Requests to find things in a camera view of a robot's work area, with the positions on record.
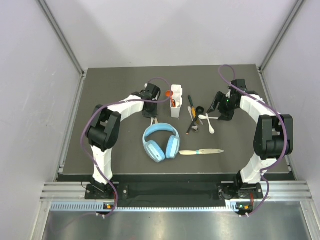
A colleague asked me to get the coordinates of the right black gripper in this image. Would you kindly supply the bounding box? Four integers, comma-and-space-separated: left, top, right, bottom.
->
207, 91, 239, 121

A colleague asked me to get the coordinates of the orange plastic spoon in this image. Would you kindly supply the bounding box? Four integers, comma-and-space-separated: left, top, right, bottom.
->
165, 90, 174, 107

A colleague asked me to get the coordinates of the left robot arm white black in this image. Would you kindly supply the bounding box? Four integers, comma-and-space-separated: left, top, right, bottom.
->
85, 83, 161, 200

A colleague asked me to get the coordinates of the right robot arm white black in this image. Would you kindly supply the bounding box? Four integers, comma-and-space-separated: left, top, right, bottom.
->
207, 79, 293, 200

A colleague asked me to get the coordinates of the white spoon horizontal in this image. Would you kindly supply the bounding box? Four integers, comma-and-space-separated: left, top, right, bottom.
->
198, 114, 219, 120

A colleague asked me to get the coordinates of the black ladle spoon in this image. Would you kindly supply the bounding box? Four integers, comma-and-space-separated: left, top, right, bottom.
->
193, 106, 205, 124

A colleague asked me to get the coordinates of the white spoon vertical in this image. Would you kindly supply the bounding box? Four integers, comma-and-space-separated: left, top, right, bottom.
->
205, 113, 215, 135

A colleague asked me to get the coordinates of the white compartment utensil container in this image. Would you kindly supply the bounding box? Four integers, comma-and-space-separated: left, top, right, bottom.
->
170, 84, 183, 118

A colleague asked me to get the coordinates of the blue over-ear headphones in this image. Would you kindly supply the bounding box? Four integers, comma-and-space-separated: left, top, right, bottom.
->
142, 123, 181, 163

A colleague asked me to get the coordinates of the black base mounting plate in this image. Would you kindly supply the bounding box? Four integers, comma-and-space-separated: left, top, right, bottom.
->
85, 181, 263, 204

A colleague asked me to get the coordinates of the knife with beige handle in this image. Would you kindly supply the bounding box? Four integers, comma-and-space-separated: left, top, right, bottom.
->
179, 148, 224, 156

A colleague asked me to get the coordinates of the aluminium frame rail front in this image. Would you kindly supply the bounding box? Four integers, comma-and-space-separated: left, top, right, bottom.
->
40, 181, 313, 213

